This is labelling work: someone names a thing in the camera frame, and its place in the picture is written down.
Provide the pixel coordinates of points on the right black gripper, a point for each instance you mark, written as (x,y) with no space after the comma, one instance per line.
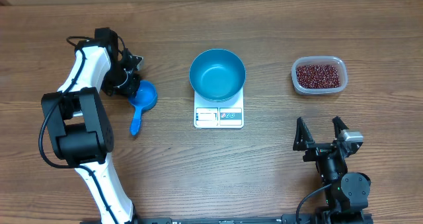
(304,141)

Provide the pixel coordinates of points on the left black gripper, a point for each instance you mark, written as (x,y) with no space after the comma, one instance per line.
(130,89)

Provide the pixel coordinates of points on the blue plastic measuring scoop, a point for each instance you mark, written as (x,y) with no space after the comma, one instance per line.
(145,99)

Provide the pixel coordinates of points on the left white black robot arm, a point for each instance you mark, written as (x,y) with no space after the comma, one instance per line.
(79,129)

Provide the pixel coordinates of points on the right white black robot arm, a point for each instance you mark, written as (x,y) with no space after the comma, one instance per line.
(346,192)

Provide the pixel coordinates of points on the white digital kitchen scale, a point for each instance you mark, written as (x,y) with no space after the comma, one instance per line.
(228,114)

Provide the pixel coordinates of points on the teal metal bowl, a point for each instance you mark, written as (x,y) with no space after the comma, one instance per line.
(217,74)

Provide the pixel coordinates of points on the red adzuki beans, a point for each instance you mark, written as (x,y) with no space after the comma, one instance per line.
(317,76)

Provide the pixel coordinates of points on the clear plastic container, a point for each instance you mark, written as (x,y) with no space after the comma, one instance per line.
(320,60)

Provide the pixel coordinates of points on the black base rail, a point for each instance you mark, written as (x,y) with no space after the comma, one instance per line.
(284,219)

